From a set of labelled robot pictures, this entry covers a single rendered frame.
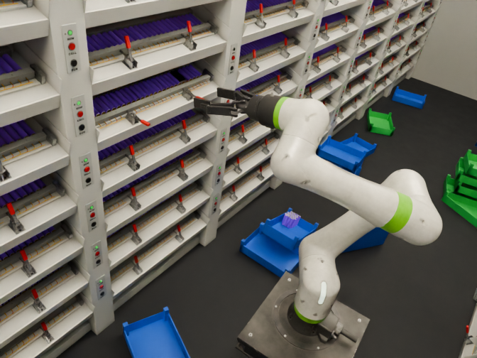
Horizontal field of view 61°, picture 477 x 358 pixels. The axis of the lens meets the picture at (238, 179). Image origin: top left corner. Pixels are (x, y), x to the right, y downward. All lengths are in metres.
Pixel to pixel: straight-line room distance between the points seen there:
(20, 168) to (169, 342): 1.02
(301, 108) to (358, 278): 1.40
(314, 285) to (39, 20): 1.08
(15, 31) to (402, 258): 2.17
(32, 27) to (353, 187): 0.87
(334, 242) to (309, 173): 0.47
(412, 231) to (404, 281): 1.22
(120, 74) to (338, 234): 0.88
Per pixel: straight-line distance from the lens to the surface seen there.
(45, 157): 1.26
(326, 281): 1.42
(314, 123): 1.08
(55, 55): 1.13
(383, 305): 2.27
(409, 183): 1.34
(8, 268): 1.48
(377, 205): 1.16
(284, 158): 1.06
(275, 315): 1.59
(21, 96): 1.16
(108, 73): 1.27
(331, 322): 1.57
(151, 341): 1.91
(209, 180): 1.95
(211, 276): 2.12
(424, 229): 1.24
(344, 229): 1.46
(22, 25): 1.08
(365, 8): 2.86
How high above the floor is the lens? 1.65
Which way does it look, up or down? 37 degrees down
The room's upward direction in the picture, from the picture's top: 9 degrees clockwise
